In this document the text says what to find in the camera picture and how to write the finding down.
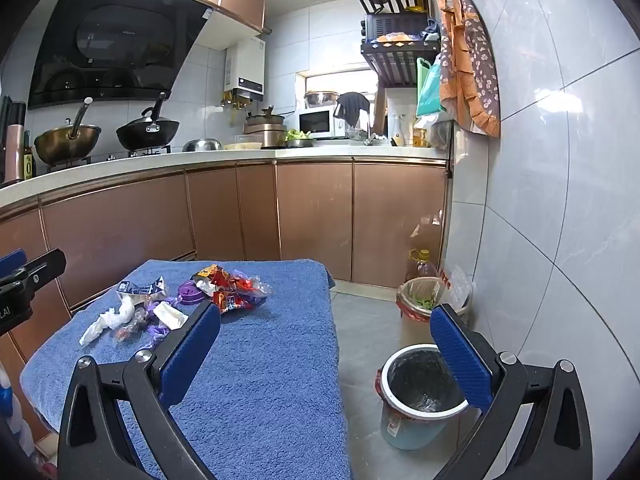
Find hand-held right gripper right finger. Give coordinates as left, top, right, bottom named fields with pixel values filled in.
left=430, top=304, right=593, bottom=480

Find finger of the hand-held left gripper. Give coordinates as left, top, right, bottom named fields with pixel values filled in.
left=0, top=249, right=67, bottom=307
left=0, top=249, right=27, bottom=275

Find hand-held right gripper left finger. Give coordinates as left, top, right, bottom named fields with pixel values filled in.
left=57, top=301, right=222, bottom=480

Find purple candy wrapper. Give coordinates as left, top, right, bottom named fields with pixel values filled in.
left=145, top=322, right=173, bottom=348

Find white bin with black liner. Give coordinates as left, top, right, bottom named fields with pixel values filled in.
left=375, top=344, right=471, bottom=451

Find red snack wrapper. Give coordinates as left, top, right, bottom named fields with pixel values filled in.
left=212, top=287, right=253, bottom=315

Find small white tissue piece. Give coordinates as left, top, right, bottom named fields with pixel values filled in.
left=152, top=302, right=188, bottom=331

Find purple plastic lid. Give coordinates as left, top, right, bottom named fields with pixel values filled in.
left=178, top=281, right=211, bottom=307

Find clear wrapper with red print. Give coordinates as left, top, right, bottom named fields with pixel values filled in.
left=114, top=310, right=151, bottom=343

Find clear plastic blister tray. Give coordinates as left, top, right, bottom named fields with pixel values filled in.
left=437, top=265, right=473, bottom=311

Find orange snack wrapper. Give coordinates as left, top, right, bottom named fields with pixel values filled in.
left=192, top=264, right=233, bottom=288

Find blue white wrapper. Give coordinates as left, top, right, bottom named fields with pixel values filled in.
left=116, top=276, right=167, bottom=297

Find white blue plastic bottle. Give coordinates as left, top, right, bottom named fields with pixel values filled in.
left=0, top=362, right=23, bottom=441

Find blue terry towel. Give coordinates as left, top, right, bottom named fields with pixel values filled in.
left=20, top=258, right=353, bottom=480

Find beige plastic bin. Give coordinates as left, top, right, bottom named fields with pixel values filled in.
left=396, top=276, right=471, bottom=332

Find large crumpled white tissue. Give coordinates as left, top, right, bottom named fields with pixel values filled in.
left=79, top=302, right=136, bottom=347

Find yellow cooking oil bottle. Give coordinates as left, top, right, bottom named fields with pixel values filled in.
left=405, top=249, right=438, bottom=283

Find dark bottle with yellow label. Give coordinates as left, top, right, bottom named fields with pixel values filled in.
left=22, top=130, right=37, bottom=181

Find copper pink thermos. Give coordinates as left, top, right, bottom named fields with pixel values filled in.
left=4, top=101, right=27, bottom=183

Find brass wok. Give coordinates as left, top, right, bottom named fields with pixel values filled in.
left=33, top=97, right=102, bottom=165

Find gas stove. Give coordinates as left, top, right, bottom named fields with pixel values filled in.
left=35, top=145, right=173, bottom=167

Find black wok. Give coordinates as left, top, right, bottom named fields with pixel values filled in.
left=116, top=92, right=180, bottom=152

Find copper base cabinets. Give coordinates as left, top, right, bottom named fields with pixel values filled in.
left=0, top=157, right=453, bottom=361

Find steel bowl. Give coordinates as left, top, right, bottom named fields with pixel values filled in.
left=181, top=138, right=223, bottom=153

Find electric cooking pot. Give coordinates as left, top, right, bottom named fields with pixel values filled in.
left=244, top=105, right=287, bottom=148

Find black glass range hood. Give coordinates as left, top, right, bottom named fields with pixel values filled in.
left=27, top=0, right=216, bottom=111

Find white microwave oven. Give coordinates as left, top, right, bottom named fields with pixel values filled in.
left=298, top=107, right=347, bottom=139

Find green plastic bag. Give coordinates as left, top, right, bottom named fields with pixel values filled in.
left=416, top=56, right=443, bottom=117

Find dark hanging cloth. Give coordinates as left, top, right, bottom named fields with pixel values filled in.
left=333, top=92, right=371, bottom=128

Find steel basin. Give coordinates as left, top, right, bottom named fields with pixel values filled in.
left=304, top=91, right=341, bottom=109

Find white water heater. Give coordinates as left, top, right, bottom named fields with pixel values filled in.
left=223, top=35, right=266, bottom=106

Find black metal shelf rack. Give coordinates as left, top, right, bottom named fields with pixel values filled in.
left=356, top=0, right=441, bottom=86

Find orange floral apron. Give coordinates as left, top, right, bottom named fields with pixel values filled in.
left=437, top=0, right=501, bottom=138

